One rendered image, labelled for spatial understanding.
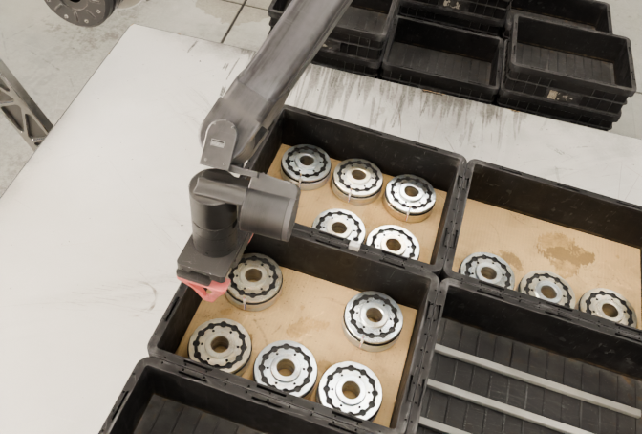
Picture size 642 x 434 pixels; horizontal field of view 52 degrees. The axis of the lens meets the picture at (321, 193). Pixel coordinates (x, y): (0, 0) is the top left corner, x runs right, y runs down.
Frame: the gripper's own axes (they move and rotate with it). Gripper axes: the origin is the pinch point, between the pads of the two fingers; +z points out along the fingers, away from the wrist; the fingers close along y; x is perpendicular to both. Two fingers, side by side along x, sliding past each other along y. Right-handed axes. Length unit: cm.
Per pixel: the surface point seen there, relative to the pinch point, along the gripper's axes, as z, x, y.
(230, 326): 20.2, 0.0, 4.1
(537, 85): 52, -52, 135
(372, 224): 23.1, -16.8, 36.2
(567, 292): 20, -55, 32
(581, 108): 57, -68, 136
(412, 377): 14.6, -30.3, 2.7
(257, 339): 23.2, -4.6, 4.9
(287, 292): 23.2, -6.2, 15.5
